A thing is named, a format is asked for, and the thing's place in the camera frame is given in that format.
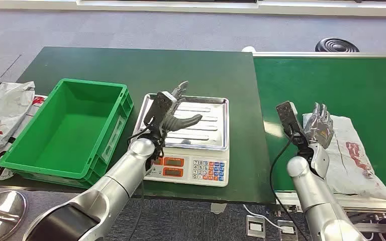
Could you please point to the round chrome base plate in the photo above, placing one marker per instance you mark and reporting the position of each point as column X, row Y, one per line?
column 0, row 216

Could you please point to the electronic scale with steel tray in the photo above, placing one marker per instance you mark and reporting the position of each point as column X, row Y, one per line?
column 199, row 146

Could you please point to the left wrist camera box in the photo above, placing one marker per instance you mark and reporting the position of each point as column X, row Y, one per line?
column 161, row 106

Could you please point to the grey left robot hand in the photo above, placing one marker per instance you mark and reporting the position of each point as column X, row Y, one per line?
column 181, row 122

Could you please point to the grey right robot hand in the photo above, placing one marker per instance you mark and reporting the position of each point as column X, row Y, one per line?
column 319, row 129

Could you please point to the white parcel bag red print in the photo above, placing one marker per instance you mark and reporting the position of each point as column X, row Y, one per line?
column 349, row 166

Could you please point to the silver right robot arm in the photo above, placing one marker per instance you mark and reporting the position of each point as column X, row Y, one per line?
column 316, row 199

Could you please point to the crumpled white parcel bag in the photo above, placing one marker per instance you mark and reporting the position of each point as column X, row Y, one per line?
column 3, row 113

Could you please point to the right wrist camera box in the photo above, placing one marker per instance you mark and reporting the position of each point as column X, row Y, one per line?
column 288, row 114

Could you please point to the black ribbed round disc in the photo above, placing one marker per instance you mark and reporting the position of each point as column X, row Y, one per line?
column 336, row 45

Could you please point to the green plastic crate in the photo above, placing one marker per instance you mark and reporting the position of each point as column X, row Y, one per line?
column 69, row 133

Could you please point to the green conveyor belt machine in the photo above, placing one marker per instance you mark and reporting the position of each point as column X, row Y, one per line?
column 313, row 76

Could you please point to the grey floor socket box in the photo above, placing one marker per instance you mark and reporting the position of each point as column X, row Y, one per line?
column 256, row 227
column 287, row 230

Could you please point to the white table foot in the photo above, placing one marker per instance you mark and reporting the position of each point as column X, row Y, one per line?
column 218, row 208

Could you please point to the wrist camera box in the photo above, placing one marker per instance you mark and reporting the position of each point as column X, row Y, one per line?
column 288, row 114
column 161, row 106

